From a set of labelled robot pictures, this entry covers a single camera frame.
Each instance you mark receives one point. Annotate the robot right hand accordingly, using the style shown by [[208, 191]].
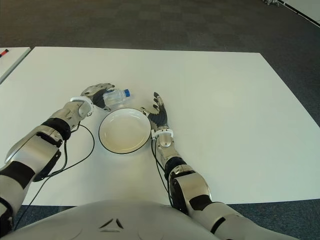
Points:
[[160, 118]]

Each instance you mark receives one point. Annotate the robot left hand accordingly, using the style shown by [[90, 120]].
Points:
[[93, 91]]

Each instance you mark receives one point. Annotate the clear water bottle blue cap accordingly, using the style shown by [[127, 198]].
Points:
[[117, 98]]

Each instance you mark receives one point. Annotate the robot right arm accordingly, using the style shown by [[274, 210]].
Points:
[[192, 186]]

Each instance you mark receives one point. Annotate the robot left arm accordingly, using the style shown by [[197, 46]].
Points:
[[37, 147]]

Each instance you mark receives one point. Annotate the white plate black rim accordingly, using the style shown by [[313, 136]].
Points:
[[125, 130]]

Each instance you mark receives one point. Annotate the white side table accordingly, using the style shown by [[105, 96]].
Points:
[[12, 62]]

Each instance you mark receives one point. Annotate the red marker pen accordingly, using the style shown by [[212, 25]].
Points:
[[4, 53]]

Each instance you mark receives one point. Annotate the grey robot torso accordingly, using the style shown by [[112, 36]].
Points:
[[112, 215]]

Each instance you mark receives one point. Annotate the white panel black edge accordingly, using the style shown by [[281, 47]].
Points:
[[307, 8]]

